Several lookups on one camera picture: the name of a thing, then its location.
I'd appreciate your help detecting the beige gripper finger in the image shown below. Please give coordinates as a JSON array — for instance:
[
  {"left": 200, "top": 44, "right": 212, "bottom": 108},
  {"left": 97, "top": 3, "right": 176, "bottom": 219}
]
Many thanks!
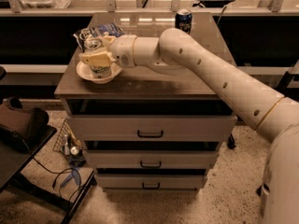
[
  {"left": 79, "top": 51, "right": 115, "bottom": 67},
  {"left": 101, "top": 35, "right": 116, "bottom": 47}
]

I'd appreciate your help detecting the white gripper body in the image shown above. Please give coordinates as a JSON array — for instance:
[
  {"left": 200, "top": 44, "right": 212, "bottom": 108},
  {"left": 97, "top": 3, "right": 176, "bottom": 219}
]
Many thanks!
[{"left": 110, "top": 35, "right": 137, "bottom": 68}]

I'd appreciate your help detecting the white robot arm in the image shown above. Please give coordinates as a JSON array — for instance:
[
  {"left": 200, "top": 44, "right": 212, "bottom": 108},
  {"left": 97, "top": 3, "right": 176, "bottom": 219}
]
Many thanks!
[{"left": 79, "top": 28, "right": 299, "bottom": 224}]

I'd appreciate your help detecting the white paper bowl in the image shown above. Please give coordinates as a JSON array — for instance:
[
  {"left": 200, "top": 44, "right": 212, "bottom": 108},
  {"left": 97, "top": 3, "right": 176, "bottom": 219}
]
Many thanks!
[{"left": 77, "top": 62, "right": 122, "bottom": 84}]

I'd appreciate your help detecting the blue pepsi can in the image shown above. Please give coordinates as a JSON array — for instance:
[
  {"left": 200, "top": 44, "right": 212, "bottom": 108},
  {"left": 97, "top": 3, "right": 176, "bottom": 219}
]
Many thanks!
[{"left": 175, "top": 8, "right": 192, "bottom": 34}]

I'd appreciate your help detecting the blue chip bag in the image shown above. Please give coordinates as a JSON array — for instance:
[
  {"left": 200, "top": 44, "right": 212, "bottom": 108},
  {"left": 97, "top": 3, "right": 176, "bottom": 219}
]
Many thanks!
[{"left": 73, "top": 22, "right": 124, "bottom": 51}]

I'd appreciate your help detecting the black side table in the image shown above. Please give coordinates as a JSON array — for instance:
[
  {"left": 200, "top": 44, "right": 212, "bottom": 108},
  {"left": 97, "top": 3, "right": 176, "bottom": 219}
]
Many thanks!
[{"left": 0, "top": 125, "right": 94, "bottom": 224}]

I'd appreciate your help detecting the black office chair base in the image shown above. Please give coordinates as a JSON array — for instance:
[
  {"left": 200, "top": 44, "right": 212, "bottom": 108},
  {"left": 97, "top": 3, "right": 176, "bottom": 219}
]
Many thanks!
[{"left": 227, "top": 134, "right": 235, "bottom": 149}]

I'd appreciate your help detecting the top drawer black handle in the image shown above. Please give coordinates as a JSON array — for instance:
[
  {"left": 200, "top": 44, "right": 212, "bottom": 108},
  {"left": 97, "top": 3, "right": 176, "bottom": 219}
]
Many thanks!
[{"left": 136, "top": 130, "right": 164, "bottom": 138}]

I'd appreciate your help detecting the drawer black handle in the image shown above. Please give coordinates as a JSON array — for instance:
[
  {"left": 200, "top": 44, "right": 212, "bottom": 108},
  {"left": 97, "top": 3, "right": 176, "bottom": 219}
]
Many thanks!
[
  {"left": 139, "top": 161, "right": 162, "bottom": 169},
  {"left": 142, "top": 182, "right": 161, "bottom": 189},
  {"left": 136, "top": 130, "right": 164, "bottom": 138}
]

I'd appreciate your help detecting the wire basket with items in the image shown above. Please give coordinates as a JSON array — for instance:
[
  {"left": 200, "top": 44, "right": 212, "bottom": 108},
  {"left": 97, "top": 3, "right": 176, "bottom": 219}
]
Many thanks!
[{"left": 53, "top": 119, "right": 86, "bottom": 167}]

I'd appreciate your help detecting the middle drawer black handle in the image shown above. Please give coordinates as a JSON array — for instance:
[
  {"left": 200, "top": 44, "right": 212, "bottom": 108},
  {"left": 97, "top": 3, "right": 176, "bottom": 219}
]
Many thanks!
[{"left": 139, "top": 161, "right": 162, "bottom": 169}]

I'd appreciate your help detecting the black cable on floor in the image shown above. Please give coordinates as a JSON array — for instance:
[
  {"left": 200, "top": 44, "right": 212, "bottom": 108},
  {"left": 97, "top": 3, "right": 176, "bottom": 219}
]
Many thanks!
[{"left": 31, "top": 155, "right": 82, "bottom": 195}]

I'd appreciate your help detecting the bottom drawer black handle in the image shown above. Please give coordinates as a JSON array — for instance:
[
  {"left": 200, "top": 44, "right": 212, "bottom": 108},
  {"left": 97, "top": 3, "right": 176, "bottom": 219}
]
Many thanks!
[{"left": 142, "top": 182, "right": 161, "bottom": 189}]

